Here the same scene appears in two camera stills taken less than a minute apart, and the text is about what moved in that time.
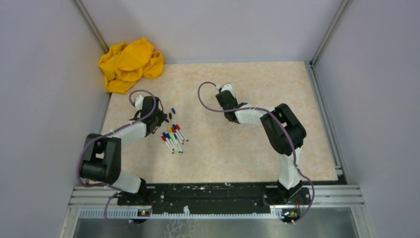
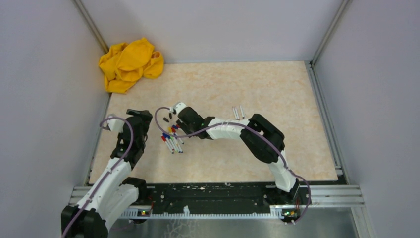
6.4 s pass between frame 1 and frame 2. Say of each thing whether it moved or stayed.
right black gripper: moved
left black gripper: moved
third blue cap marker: stayed
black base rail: stayed
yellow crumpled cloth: stayed
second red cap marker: stayed
